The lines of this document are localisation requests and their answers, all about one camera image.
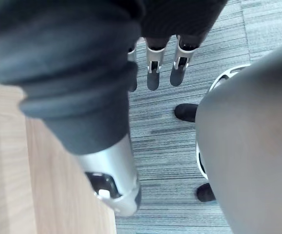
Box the robot dark left foot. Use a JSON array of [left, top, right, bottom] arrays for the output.
[[174, 103, 199, 123]]

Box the robot dark foot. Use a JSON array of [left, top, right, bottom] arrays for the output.
[[174, 103, 199, 123], [196, 183, 216, 203]]

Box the light wooden cabinet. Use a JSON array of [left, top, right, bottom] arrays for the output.
[[0, 47, 117, 234]]

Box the robot silver left leg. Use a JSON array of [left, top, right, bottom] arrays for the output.
[[208, 63, 250, 93]]

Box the robot silver leg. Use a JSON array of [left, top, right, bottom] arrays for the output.
[[208, 63, 250, 93], [194, 40, 282, 234]]

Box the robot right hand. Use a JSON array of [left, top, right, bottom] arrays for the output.
[[0, 0, 229, 217]]

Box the robot silver right leg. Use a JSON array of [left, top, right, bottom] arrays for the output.
[[194, 40, 282, 234]]

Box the robot dark right foot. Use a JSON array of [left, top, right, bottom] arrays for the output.
[[196, 183, 216, 203]]

